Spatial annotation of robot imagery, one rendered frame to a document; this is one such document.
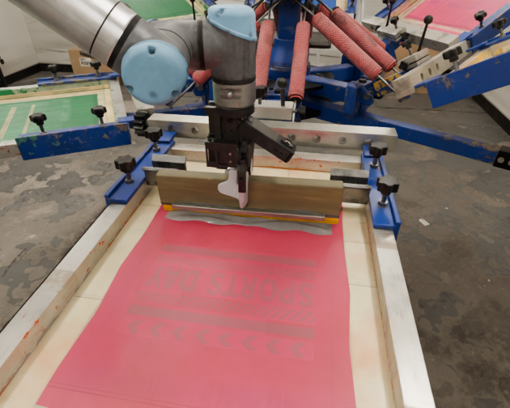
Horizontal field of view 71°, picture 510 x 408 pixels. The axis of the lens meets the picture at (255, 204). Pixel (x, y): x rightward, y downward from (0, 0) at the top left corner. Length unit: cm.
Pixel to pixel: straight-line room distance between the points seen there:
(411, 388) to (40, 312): 53
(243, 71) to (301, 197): 27
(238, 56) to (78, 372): 52
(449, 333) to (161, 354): 156
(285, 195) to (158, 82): 36
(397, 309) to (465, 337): 139
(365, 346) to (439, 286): 158
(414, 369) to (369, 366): 6
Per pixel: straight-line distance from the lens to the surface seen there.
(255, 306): 61
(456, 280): 222
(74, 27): 50
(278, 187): 71
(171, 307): 63
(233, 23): 60
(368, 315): 63
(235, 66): 61
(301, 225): 76
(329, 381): 55
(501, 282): 234
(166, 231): 77
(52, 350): 64
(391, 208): 78
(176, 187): 77
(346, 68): 170
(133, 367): 58
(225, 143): 66
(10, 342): 63
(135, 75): 47
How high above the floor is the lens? 143
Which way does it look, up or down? 35 degrees down
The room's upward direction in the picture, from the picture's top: straight up
